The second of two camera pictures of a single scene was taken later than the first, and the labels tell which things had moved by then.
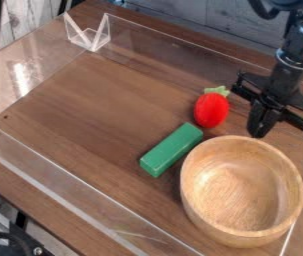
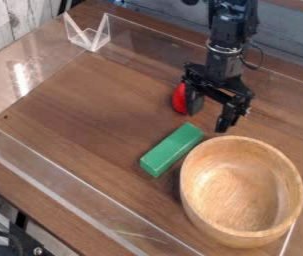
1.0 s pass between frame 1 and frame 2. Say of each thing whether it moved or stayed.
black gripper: moved
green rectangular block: stayed
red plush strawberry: moved
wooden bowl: stayed
